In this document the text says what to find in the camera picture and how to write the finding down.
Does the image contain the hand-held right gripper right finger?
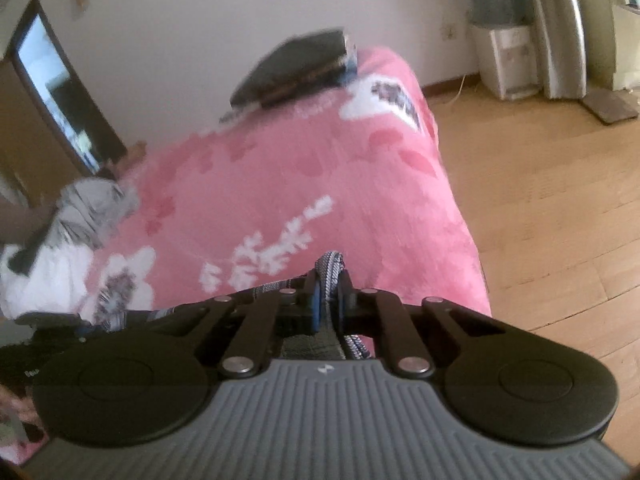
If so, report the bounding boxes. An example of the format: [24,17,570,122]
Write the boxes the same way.
[336,270,531,380]

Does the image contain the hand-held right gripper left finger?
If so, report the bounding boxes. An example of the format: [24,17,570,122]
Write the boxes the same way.
[150,267,325,380]

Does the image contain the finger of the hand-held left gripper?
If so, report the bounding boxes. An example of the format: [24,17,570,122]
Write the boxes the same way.
[15,311,101,340]

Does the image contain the white cloth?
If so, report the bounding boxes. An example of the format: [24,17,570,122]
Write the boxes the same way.
[0,240,96,321]

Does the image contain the pink floral blanket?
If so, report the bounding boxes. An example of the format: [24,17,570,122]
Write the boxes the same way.
[75,45,493,356]

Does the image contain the brown wooden cabinet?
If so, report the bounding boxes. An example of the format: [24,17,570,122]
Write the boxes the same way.
[0,55,81,211]

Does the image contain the dark framed mirror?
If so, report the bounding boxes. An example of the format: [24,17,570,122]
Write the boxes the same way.
[9,0,128,177]

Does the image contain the dark grey pillow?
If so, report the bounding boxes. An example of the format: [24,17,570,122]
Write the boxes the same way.
[230,27,351,111]

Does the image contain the white water dispenser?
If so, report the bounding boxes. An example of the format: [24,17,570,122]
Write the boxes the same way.
[470,22,541,101]

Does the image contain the brown floor mat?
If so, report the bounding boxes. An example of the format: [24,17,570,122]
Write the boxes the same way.
[580,87,640,126]

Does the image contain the beige curtain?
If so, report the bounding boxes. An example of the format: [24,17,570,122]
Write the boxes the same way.
[520,0,616,100]

